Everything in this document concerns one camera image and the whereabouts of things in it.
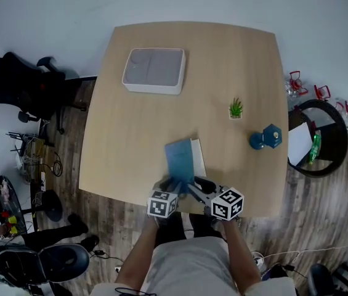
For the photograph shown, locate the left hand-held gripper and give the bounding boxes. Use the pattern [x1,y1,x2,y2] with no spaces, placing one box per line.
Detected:
[147,178,183,219]

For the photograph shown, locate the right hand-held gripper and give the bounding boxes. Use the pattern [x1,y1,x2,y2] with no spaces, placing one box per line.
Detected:
[187,178,245,221]

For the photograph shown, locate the blue notebook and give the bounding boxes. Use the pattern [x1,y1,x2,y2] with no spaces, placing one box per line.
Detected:
[164,138,208,195]

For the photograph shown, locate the person's right forearm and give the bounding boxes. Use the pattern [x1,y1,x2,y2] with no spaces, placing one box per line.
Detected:
[221,219,262,291]

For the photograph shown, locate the person's left forearm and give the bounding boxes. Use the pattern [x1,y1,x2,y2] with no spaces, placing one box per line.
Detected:
[115,216,163,292]

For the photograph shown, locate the person's black trousers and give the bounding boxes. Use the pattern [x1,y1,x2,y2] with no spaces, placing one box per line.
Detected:
[155,212,224,244]

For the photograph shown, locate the teal lantern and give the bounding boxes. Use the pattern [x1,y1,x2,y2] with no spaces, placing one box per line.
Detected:
[248,123,283,150]

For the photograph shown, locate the person's grey shirt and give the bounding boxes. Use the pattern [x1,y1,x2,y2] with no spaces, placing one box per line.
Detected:
[89,237,297,296]

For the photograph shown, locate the small potted green plant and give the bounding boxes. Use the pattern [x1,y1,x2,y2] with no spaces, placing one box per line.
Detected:
[229,97,244,120]

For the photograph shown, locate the white paper sheet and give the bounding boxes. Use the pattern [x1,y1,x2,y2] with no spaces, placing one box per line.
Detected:
[287,123,314,167]

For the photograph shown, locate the white box with grey lid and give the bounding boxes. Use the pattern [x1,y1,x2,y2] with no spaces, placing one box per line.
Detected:
[121,47,187,96]

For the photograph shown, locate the round black stand base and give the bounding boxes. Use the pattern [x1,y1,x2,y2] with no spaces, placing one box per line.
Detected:
[41,189,63,223]

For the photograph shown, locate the green plastic bottle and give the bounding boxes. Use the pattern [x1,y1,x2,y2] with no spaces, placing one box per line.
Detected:
[307,130,322,165]

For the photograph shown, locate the dark round chair seat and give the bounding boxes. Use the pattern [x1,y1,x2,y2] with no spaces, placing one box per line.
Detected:
[38,244,90,282]

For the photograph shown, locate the red glass lantern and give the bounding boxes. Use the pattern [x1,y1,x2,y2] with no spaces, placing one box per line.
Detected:
[313,84,331,101]
[285,70,309,98]
[335,101,348,117]

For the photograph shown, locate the black stool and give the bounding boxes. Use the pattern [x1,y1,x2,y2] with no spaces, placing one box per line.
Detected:
[307,263,336,296]

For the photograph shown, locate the black round wicker chair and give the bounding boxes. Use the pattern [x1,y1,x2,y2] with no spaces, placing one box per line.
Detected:
[286,99,348,178]

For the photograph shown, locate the white router with black antennas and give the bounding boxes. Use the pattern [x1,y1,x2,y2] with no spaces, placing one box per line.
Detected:
[6,131,39,170]

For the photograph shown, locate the black board with colourful items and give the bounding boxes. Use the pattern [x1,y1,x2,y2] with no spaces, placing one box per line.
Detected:
[0,175,28,237]

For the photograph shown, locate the black office chair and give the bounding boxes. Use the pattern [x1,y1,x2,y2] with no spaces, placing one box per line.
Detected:
[0,51,88,134]

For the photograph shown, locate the coiled black cable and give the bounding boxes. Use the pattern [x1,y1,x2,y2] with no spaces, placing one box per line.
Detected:
[52,151,64,178]

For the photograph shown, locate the long white cable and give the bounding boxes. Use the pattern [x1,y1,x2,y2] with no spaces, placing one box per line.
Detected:
[261,244,348,263]

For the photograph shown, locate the box of tangled cables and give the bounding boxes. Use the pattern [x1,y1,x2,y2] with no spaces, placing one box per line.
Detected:
[22,137,57,183]

